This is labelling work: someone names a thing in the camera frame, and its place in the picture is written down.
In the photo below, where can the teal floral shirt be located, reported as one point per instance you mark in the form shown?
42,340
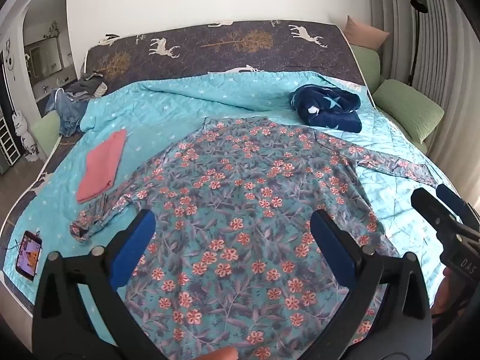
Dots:
240,202

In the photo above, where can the grey curtain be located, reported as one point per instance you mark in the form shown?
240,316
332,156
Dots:
450,63

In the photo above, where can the deer print mattress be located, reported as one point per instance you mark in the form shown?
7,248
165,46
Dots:
225,48

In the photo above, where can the teal quilted blanket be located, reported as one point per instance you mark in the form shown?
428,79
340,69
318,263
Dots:
180,97

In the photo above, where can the green sofa cushion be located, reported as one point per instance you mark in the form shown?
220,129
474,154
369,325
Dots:
47,131
367,67
408,108

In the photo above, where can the black floor lamp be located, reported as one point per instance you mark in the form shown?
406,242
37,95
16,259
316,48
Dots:
419,3

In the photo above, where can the smartphone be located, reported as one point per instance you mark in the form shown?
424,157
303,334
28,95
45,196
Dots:
29,257

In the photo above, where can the navy star fleece garment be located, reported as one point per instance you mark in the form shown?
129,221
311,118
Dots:
330,107

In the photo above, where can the arched wall mirror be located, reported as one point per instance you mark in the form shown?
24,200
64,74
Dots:
47,56

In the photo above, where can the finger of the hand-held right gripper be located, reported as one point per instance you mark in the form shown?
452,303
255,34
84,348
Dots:
448,195
427,202

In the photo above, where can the folded pink cloth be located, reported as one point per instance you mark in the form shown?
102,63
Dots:
101,165

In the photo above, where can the person's left hand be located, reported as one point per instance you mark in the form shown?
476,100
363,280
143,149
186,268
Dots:
222,353

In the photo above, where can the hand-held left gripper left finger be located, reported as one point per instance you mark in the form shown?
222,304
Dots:
135,247

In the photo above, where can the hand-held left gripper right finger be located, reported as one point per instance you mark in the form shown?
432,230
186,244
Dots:
332,247

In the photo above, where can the white shelf unit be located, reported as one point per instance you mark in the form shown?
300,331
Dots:
7,142

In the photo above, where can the grey clothes pile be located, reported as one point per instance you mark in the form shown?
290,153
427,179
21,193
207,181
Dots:
92,84

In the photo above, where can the pink pillow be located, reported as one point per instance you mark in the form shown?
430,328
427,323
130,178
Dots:
365,32

